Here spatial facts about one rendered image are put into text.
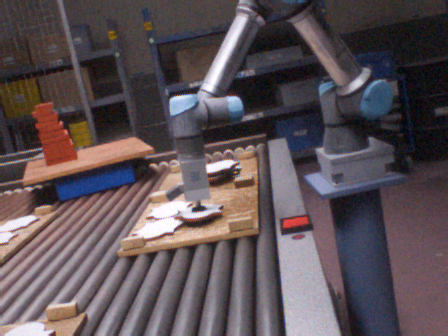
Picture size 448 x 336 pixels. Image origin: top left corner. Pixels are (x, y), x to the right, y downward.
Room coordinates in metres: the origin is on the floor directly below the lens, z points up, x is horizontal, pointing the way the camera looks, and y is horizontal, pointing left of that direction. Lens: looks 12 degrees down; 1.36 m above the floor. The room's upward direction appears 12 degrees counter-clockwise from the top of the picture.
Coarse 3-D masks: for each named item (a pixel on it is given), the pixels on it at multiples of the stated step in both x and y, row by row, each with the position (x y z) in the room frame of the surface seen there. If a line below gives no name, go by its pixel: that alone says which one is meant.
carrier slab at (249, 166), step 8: (240, 160) 2.04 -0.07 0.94; (248, 160) 2.01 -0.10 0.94; (256, 160) 1.98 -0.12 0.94; (248, 168) 1.87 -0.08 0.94; (256, 168) 1.85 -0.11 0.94; (168, 176) 2.02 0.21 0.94; (176, 176) 1.99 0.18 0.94; (240, 176) 1.78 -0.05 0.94; (256, 176) 1.73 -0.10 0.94; (168, 184) 1.88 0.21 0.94; (224, 184) 1.71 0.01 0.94; (232, 184) 1.69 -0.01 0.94
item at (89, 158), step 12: (108, 144) 2.50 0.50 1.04; (120, 144) 2.41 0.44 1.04; (132, 144) 2.33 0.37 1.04; (144, 144) 2.26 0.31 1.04; (84, 156) 2.27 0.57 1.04; (96, 156) 2.20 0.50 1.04; (108, 156) 2.13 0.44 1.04; (120, 156) 2.07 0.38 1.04; (132, 156) 2.08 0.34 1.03; (36, 168) 2.21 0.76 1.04; (48, 168) 2.14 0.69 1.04; (60, 168) 2.08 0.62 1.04; (72, 168) 2.02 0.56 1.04; (84, 168) 2.03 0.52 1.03; (24, 180) 1.97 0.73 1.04; (36, 180) 1.98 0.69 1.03
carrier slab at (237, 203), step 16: (224, 192) 1.61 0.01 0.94; (240, 192) 1.58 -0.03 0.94; (256, 192) 1.54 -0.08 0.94; (224, 208) 1.44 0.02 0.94; (240, 208) 1.41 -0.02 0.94; (256, 208) 1.38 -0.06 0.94; (144, 224) 1.45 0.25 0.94; (192, 224) 1.36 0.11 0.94; (208, 224) 1.33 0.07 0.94; (224, 224) 1.30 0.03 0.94; (256, 224) 1.25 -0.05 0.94; (160, 240) 1.28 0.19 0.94; (176, 240) 1.26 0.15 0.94; (192, 240) 1.24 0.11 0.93; (208, 240) 1.24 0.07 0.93
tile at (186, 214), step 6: (204, 204) 1.45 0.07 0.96; (210, 204) 1.44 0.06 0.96; (180, 210) 1.42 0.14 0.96; (186, 210) 1.41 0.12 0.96; (210, 210) 1.37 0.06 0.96; (216, 210) 1.36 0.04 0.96; (174, 216) 1.36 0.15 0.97; (180, 216) 1.36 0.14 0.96; (186, 216) 1.34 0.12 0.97; (192, 216) 1.33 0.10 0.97; (198, 216) 1.32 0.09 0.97; (204, 216) 1.32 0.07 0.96; (210, 216) 1.33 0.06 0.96
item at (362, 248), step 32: (320, 192) 1.63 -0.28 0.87; (352, 192) 1.60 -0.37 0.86; (352, 224) 1.66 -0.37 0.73; (384, 224) 1.71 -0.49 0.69; (352, 256) 1.67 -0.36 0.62; (384, 256) 1.67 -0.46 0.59; (352, 288) 1.69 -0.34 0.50; (384, 288) 1.66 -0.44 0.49; (352, 320) 1.71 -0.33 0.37; (384, 320) 1.66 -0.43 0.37
